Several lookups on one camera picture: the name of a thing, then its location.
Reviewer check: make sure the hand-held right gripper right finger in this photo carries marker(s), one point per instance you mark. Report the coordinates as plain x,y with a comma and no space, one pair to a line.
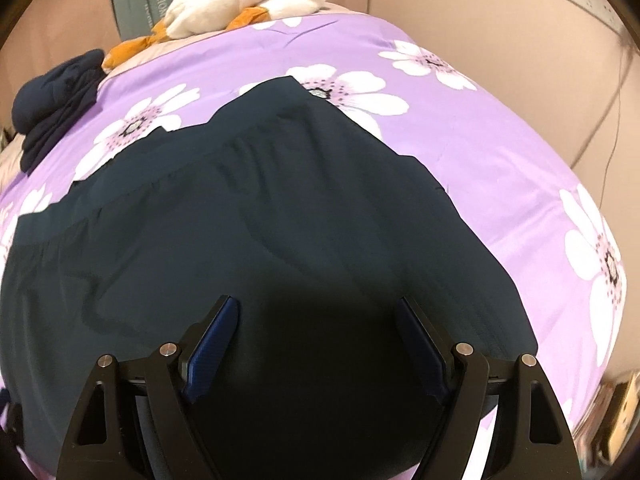
425,355

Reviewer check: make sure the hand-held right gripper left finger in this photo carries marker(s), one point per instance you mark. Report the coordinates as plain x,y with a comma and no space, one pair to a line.
210,350

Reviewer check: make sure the navy zip jacket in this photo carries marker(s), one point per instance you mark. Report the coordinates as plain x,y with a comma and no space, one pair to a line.
250,210

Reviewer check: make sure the folded navy clothes stack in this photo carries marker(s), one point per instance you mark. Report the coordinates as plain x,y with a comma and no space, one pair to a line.
50,105

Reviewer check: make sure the blurred beige object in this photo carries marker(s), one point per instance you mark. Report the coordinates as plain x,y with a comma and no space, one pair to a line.
617,410

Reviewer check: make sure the purple floral bedsheet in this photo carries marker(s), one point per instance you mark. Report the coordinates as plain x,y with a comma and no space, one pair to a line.
475,135

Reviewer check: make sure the grey-pink quilt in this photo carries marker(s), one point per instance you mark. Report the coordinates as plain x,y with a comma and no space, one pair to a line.
145,55

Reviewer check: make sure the white plush goose toy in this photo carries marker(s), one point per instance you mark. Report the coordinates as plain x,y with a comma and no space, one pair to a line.
225,5

